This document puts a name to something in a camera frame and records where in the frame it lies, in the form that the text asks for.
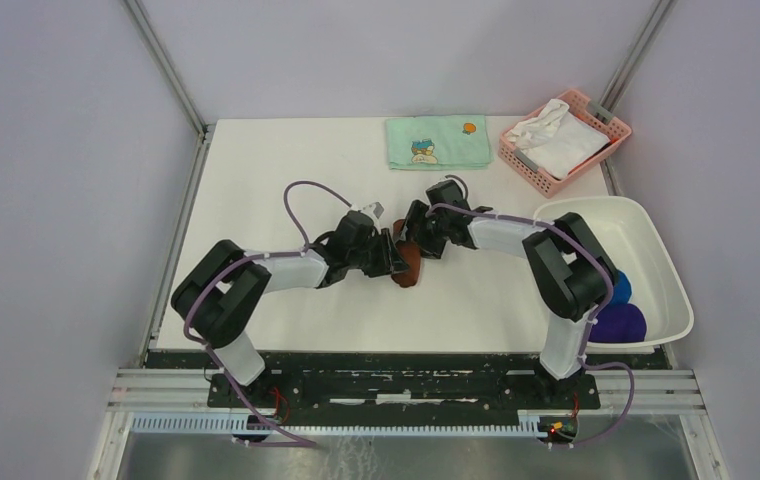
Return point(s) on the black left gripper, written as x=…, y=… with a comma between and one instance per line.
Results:
x=390, y=260

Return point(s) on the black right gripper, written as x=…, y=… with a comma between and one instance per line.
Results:
x=416, y=215

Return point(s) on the brown towel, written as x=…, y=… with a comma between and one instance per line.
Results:
x=408, y=262

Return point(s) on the blue towel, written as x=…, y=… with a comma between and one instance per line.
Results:
x=622, y=289

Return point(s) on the purple towel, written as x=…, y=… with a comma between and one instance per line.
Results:
x=619, y=324

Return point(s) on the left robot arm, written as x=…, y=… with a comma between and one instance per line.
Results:
x=218, y=298

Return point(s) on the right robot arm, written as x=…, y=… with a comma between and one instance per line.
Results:
x=573, y=273

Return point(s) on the mint green cartoon towel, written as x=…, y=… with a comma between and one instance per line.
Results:
x=452, y=142

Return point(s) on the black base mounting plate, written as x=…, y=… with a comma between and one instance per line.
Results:
x=403, y=390

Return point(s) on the white cloth in basket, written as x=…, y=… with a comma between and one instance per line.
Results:
x=555, y=140

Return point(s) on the white plastic tub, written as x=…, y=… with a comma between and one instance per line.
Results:
x=627, y=233

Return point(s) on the white slotted cable duct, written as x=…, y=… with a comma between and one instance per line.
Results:
x=239, y=424

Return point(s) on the aluminium frame rail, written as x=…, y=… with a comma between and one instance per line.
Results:
x=661, y=392

